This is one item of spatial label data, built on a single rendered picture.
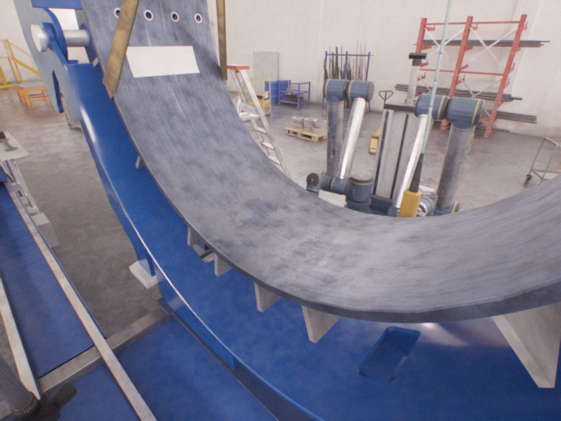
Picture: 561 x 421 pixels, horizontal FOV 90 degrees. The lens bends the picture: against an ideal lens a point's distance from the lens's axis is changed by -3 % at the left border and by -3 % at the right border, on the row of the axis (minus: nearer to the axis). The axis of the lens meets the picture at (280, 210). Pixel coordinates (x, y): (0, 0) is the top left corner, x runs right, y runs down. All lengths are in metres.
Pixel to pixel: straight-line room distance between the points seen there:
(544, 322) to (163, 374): 1.72
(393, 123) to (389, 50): 9.58
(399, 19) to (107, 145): 11.26
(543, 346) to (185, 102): 1.75
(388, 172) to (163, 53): 2.10
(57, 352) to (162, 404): 0.76
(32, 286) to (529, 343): 2.87
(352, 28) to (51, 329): 12.52
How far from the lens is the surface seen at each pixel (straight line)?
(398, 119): 2.83
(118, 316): 3.20
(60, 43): 2.11
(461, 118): 2.09
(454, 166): 2.29
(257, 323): 1.53
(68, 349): 2.27
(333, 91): 2.45
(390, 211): 2.09
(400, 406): 1.14
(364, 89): 2.37
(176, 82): 1.86
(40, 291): 2.82
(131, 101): 1.73
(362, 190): 2.70
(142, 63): 1.83
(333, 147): 2.62
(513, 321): 0.72
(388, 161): 2.93
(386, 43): 12.42
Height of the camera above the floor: 2.14
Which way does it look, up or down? 29 degrees down
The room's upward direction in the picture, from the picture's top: straight up
